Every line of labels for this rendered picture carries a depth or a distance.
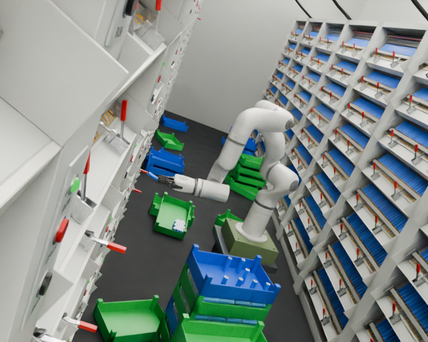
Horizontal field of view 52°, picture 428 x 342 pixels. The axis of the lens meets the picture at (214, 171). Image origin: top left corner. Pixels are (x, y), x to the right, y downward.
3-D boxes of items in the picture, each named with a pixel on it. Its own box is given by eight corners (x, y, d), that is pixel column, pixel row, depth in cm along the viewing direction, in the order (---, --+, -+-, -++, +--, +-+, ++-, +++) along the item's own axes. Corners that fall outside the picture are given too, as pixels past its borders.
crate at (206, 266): (252, 271, 180) (260, 255, 177) (272, 305, 162) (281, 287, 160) (185, 260, 168) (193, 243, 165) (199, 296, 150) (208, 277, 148)
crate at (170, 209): (182, 239, 284) (186, 231, 279) (153, 230, 281) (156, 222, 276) (189, 209, 308) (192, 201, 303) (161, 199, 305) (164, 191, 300)
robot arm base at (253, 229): (264, 231, 253) (278, 203, 248) (268, 247, 235) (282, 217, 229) (234, 220, 251) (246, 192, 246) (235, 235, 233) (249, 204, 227)
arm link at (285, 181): (263, 199, 246) (281, 161, 239) (287, 216, 233) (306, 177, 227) (249, 198, 237) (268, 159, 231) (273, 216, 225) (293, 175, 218)
